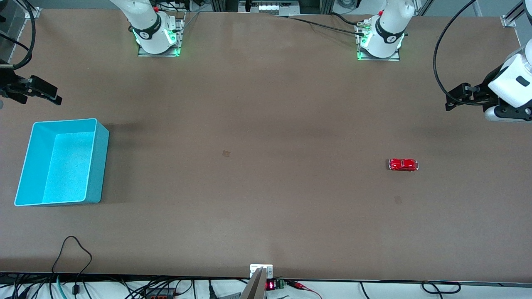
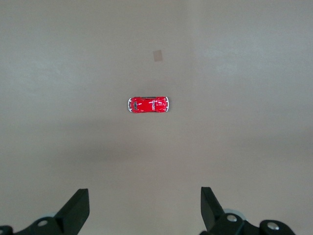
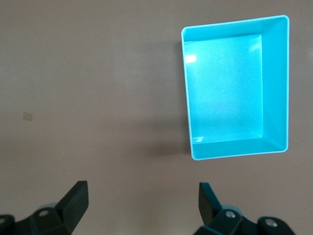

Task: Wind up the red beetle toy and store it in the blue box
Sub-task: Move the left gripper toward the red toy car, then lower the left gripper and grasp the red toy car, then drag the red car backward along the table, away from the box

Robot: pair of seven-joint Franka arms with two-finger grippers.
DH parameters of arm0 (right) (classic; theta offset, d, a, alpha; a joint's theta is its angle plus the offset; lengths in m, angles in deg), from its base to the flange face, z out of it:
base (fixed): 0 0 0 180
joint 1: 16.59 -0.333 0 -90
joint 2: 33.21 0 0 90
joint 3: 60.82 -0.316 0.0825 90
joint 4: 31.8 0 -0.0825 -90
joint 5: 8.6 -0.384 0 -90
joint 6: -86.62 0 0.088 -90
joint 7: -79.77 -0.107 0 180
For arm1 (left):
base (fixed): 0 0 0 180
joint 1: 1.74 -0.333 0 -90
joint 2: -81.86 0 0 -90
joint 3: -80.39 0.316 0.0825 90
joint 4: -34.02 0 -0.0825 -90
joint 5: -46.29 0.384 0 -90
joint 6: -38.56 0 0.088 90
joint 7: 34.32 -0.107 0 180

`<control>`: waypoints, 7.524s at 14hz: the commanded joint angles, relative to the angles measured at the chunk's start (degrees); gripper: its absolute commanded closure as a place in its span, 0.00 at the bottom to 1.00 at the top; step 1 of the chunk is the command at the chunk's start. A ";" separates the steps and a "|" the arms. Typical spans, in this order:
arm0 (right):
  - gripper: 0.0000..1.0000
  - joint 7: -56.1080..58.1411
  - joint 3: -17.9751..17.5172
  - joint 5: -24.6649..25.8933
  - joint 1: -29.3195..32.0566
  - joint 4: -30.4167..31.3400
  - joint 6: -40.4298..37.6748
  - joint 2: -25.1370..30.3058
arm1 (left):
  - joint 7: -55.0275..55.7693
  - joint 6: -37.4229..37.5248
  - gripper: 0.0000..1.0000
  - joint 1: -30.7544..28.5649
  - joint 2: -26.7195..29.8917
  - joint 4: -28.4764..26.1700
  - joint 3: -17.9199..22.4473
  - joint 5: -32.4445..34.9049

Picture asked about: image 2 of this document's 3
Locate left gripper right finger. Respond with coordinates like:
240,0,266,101
200,187,295,235

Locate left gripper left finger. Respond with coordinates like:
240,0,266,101
0,188,90,235

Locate red beetle toy car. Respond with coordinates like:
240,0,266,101
127,95,170,114

